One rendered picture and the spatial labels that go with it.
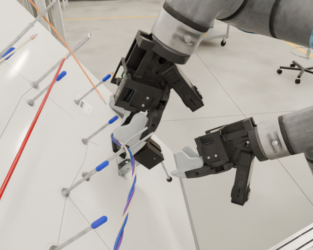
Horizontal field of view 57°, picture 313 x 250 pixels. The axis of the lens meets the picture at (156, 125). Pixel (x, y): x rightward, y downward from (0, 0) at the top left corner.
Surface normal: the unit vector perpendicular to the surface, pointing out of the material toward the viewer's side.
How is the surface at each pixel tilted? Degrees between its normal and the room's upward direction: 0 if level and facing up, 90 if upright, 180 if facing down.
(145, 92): 98
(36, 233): 52
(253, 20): 106
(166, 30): 77
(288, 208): 0
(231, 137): 72
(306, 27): 95
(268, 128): 42
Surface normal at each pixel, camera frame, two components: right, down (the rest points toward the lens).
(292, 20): -0.81, 0.28
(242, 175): -0.47, 0.15
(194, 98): 0.18, 0.69
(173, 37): -0.22, 0.46
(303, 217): 0.00, -0.84
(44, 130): 0.78, -0.56
